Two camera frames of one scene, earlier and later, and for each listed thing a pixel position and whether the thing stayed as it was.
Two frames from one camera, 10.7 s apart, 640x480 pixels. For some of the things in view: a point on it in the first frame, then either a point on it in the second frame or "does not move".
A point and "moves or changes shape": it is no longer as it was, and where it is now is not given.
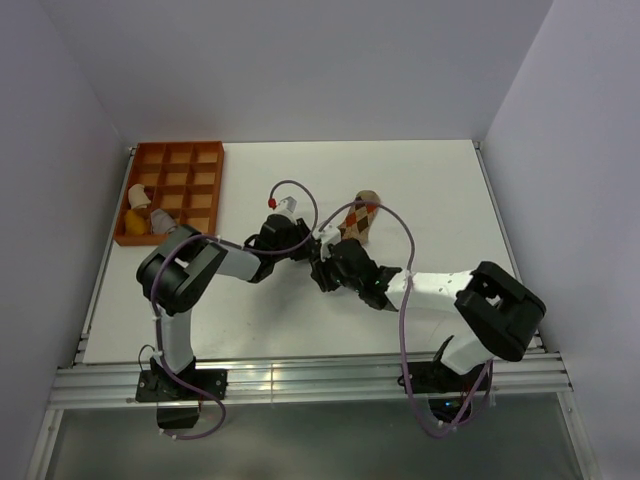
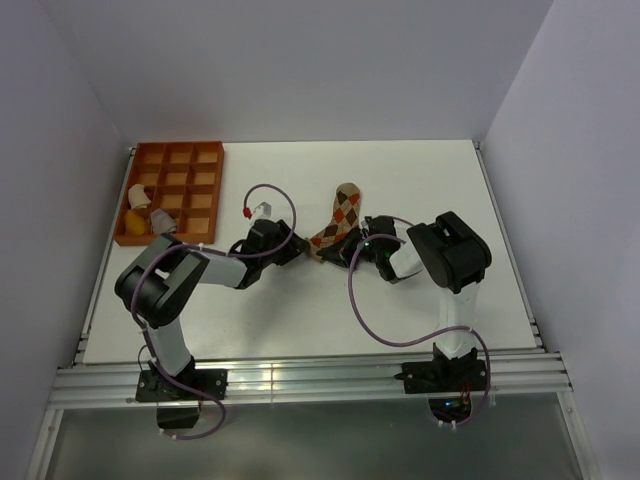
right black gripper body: (331, 276) → (371, 253)
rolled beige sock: (137, 197) does not move
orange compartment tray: (183, 179) does not move
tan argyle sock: (360, 217) moves or changes shape
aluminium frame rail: (263, 379) does not move
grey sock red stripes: (161, 222) does not move
